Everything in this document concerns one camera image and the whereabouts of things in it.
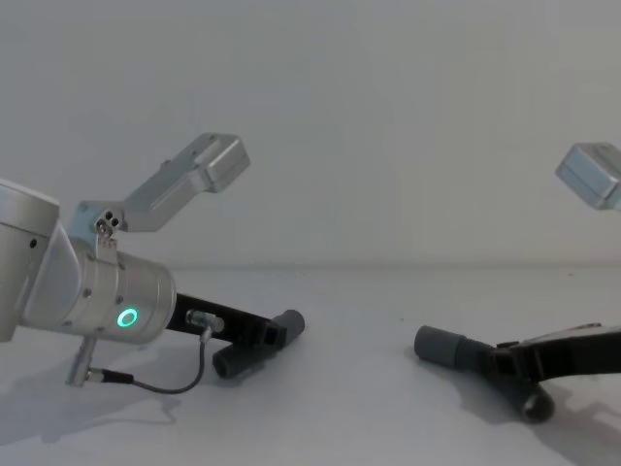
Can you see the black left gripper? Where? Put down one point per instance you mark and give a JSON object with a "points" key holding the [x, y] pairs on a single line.
{"points": [[228, 322]]}

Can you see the white curtain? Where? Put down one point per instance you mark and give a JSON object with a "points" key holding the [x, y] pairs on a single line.
{"points": [[339, 97]]}

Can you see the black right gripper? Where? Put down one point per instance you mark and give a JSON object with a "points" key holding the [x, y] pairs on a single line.
{"points": [[582, 352]]}

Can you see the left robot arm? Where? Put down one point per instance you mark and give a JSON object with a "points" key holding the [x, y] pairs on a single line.
{"points": [[111, 291]]}

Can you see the white table cloth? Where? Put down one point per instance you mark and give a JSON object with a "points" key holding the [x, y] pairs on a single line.
{"points": [[339, 412]]}

